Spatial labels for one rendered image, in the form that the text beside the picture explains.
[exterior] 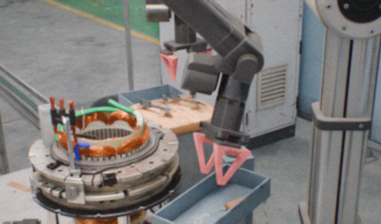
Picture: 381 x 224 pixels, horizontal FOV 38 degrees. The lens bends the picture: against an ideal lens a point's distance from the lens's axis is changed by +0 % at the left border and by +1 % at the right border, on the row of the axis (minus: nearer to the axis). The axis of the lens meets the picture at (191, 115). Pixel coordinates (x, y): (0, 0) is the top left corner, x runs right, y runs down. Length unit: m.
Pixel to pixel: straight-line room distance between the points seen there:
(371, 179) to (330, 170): 2.30
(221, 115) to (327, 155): 0.28
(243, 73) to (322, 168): 0.33
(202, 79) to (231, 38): 0.10
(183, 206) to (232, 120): 0.20
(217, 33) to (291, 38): 2.73
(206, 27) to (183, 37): 0.49
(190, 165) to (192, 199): 0.34
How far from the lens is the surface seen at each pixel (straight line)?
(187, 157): 1.43
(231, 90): 1.00
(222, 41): 0.95
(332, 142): 1.17
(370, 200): 3.27
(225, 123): 1.01
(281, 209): 3.08
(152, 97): 1.67
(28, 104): 2.50
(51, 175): 1.12
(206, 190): 1.14
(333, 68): 1.12
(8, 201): 1.71
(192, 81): 0.99
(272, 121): 3.75
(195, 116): 1.43
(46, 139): 1.23
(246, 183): 1.17
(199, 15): 0.93
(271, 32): 3.52
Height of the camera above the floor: 1.60
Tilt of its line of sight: 22 degrees down
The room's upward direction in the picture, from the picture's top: 1 degrees counter-clockwise
